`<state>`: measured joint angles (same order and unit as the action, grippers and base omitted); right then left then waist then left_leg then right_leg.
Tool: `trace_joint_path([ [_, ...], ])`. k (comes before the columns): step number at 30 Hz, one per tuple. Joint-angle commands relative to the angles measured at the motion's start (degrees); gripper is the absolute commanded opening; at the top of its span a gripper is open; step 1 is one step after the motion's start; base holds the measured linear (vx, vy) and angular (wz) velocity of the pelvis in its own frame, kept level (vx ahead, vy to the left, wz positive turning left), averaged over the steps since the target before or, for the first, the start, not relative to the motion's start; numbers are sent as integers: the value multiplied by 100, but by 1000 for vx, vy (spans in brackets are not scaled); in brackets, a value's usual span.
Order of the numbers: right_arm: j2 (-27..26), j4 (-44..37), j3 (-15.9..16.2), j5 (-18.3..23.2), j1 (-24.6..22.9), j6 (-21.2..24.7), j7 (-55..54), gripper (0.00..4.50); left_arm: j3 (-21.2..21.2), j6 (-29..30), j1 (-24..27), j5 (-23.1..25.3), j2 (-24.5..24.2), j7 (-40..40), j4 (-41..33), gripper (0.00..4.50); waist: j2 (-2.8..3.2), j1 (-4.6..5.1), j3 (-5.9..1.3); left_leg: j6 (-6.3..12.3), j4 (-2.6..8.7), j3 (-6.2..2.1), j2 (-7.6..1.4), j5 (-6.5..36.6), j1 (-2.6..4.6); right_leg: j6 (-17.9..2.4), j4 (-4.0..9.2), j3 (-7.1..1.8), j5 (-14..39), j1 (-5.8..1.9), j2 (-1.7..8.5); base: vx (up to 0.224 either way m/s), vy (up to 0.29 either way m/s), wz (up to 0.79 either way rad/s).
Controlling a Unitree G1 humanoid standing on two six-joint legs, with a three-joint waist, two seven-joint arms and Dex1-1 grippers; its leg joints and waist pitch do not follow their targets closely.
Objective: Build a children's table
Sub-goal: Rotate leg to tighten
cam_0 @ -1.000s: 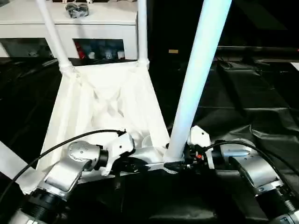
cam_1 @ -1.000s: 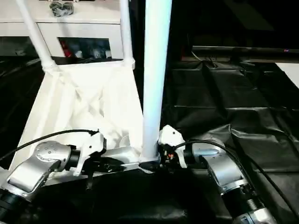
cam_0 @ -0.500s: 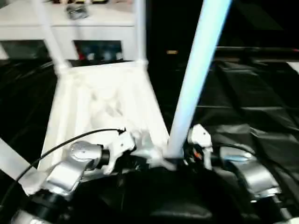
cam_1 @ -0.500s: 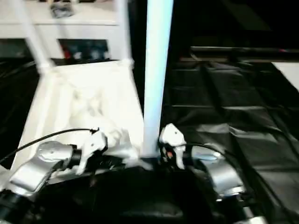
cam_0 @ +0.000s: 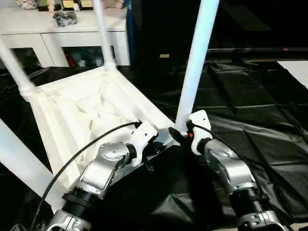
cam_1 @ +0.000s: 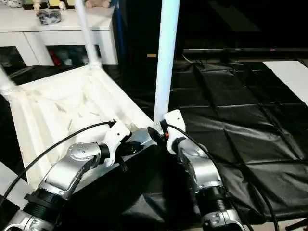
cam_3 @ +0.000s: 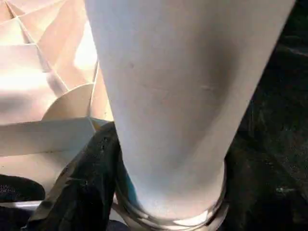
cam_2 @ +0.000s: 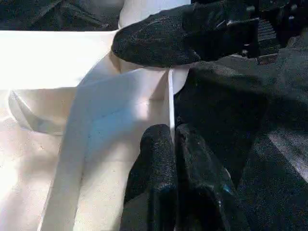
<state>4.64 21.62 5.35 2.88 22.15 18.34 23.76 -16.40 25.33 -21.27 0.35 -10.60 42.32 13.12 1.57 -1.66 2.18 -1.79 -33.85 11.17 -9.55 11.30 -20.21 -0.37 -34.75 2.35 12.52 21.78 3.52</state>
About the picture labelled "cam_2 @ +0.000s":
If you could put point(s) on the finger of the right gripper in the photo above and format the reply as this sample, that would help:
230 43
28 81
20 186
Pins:
168 43

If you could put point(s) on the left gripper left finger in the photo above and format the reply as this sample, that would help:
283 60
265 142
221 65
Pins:
154 173

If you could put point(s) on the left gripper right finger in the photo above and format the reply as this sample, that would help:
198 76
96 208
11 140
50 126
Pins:
204 192

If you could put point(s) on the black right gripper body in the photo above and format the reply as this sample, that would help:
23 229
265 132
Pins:
276 24

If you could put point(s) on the white plastic table leg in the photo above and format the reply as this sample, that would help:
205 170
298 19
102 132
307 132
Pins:
144 9

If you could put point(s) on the white plastic table top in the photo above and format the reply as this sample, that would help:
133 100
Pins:
36 60

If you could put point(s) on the black glossy mat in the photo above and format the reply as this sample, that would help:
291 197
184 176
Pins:
252 108

